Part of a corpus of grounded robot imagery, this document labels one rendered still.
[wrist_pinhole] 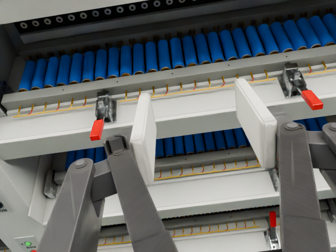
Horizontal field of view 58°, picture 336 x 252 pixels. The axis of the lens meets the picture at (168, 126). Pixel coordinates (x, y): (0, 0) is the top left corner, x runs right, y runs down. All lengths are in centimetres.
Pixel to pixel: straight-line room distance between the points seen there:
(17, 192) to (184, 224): 37
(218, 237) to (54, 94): 48
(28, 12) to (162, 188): 37
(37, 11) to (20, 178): 30
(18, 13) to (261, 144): 31
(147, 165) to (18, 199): 44
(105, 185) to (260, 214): 62
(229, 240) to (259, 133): 60
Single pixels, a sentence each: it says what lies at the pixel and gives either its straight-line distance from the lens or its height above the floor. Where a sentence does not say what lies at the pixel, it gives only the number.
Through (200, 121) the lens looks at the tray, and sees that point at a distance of 44.
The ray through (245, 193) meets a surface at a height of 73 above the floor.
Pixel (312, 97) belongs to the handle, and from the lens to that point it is 40.
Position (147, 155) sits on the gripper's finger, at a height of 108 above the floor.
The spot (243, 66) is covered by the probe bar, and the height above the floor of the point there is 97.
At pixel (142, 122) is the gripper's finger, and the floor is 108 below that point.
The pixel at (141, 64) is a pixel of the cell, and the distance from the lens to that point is 48.
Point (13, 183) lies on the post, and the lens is 56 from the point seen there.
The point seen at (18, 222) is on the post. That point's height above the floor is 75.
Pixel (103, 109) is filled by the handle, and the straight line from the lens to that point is 43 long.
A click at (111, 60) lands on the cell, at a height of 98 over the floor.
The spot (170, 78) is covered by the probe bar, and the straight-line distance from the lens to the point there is 44.
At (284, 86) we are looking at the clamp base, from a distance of 46.
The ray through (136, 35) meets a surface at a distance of 53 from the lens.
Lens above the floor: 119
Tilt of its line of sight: 38 degrees down
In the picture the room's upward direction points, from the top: 11 degrees counter-clockwise
